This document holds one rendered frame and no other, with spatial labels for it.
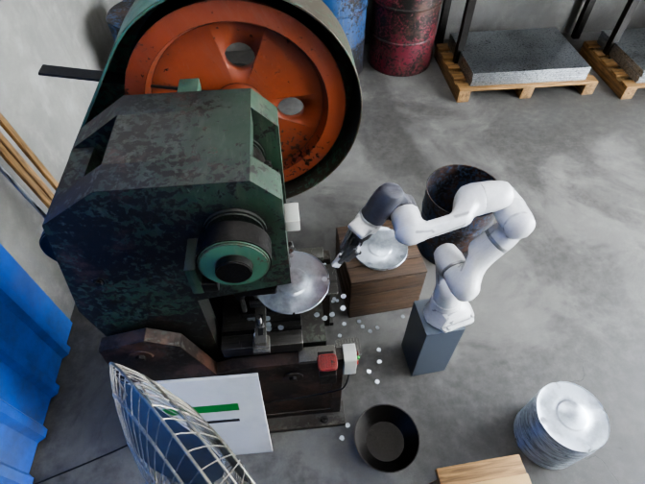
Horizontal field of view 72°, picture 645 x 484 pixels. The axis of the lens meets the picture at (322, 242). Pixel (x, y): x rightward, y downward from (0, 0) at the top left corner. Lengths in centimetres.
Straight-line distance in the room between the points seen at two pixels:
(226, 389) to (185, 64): 118
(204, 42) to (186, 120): 32
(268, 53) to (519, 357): 196
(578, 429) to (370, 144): 234
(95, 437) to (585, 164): 358
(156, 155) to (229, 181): 21
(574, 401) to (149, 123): 197
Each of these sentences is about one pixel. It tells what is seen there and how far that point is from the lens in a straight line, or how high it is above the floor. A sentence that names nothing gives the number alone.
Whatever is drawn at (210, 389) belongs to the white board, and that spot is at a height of 52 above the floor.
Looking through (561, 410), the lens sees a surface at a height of 30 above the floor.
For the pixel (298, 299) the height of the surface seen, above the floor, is 78.
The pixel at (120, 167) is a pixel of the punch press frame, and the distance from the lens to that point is 120.
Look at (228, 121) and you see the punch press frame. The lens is 126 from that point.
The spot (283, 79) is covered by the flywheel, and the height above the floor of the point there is 142.
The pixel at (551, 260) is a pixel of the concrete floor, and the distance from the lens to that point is 309.
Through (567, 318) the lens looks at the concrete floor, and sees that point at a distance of 288.
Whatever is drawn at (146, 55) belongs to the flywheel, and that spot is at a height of 154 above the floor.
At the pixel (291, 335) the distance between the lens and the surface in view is 171.
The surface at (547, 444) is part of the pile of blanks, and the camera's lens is 226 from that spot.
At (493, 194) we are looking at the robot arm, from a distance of 155.
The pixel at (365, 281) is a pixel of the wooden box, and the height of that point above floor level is 34.
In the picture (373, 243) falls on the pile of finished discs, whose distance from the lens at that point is 239.
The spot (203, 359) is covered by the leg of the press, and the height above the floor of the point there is 69.
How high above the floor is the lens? 222
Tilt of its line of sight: 51 degrees down
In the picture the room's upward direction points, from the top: 1 degrees counter-clockwise
